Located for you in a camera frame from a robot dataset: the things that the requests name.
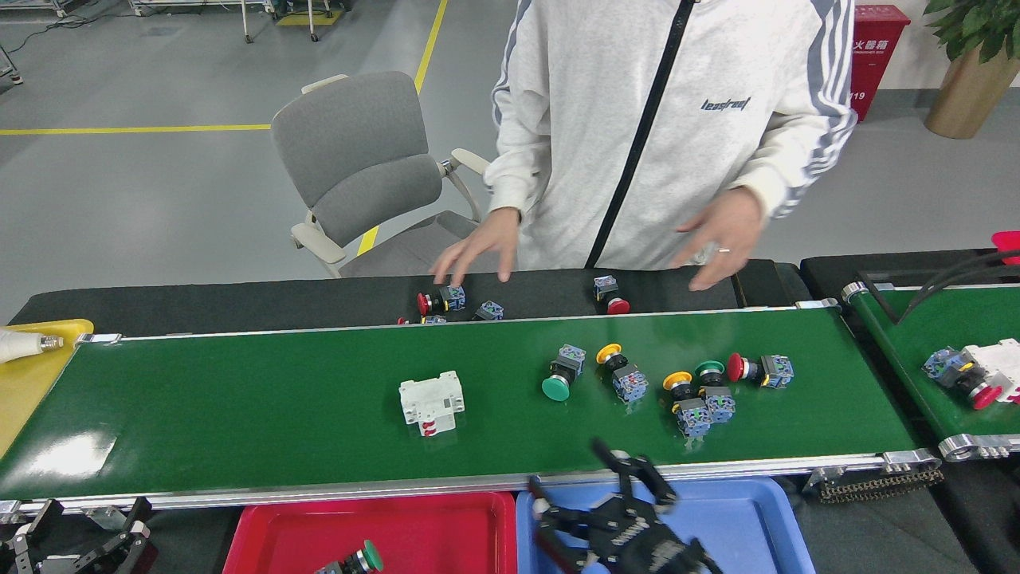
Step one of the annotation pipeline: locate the black box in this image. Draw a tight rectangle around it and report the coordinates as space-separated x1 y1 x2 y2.
733 259 798 308

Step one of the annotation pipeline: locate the red fire extinguisher box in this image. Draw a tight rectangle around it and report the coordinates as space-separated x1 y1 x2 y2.
849 4 911 122

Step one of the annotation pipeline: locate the long green conveyor belt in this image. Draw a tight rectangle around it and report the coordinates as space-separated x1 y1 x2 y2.
0 299 941 515

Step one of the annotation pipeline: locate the short green conveyor belt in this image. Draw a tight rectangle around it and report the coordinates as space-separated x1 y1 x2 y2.
842 281 1020 463

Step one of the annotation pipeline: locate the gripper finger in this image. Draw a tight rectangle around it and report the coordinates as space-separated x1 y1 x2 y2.
80 498 156 574
0 498 65 574

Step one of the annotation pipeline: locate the black drive chain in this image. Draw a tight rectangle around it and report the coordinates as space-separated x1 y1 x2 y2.
805 465 945 505

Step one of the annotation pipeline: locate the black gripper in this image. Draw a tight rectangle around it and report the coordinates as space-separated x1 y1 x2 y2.
530 438 722 574

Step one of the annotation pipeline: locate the blue plastic tray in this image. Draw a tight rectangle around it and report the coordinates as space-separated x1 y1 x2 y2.
516 477 818 574

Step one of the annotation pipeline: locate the white light bulb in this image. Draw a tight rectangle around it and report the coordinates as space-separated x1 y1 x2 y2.
0 327 65 365

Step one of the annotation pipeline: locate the person's left hand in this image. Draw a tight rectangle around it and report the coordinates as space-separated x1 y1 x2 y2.
669 187 767 292

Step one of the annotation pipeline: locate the white wheeled rack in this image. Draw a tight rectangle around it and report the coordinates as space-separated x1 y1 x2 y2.
131 0 276 45

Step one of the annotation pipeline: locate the grey office chair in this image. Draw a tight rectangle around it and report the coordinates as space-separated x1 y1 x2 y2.
271 70 493 278

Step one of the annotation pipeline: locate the yellow push button switch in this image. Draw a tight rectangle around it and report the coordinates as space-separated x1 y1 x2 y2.
596 344 649 403
663 372 712 438

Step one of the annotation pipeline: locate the red plastic tray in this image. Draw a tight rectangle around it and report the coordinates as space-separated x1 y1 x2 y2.
223 491 519 574

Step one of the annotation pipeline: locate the person's right hand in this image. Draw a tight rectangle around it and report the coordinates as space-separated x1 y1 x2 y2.
430 207 523 286

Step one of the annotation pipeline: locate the yellow plastic tray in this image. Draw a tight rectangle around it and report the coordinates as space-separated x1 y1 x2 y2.
0 319 95 459

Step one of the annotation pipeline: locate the white circuit breaker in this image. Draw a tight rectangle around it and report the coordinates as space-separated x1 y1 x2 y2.
960 339 1020 405
398 371 465 438

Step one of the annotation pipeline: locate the black cable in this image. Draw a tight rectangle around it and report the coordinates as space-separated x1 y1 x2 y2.
900 257 1020 324
899 249 1020 324

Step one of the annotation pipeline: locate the person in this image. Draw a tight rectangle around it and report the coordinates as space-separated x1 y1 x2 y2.
430 0 859 292

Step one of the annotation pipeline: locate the potted green plant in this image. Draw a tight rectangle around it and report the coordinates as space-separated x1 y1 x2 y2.
924 0 1020 140

